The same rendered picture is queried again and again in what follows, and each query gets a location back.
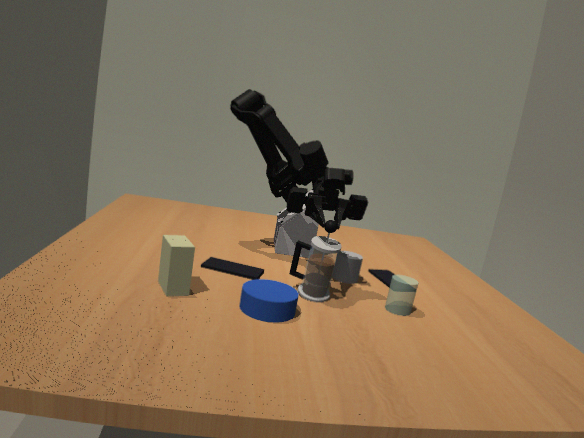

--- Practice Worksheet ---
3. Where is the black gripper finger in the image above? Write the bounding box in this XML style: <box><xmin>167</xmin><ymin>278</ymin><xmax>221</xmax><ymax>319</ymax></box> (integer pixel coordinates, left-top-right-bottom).
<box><xmin>334</xmin><ymin>199</ymin><xmax>352</xmax><ymax>230</ymax></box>
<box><xmin>305</xmin><ymin>195</ymin><xmax>325</xmax><ymax>228</ymax></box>

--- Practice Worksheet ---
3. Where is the glass french press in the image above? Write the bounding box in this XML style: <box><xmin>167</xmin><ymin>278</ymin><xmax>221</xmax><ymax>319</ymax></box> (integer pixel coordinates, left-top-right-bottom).
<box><xmin>289</xmin><ymin>220</ymin><xmax>342</xmax><ymax>302</ymax></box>

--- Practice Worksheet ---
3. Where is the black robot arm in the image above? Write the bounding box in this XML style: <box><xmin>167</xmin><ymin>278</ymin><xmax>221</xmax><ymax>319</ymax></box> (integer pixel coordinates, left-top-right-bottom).
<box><xmin>230</xmin><ymin>89</ymin><xmax>354</xmax><ymax>203</ymax></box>

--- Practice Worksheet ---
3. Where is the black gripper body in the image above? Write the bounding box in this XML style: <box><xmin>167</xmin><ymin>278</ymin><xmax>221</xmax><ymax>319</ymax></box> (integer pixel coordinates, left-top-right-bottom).
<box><xmin>287</xmin><ymin>176</ymin><xmax>369</xmax><ymax>220</ymax></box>

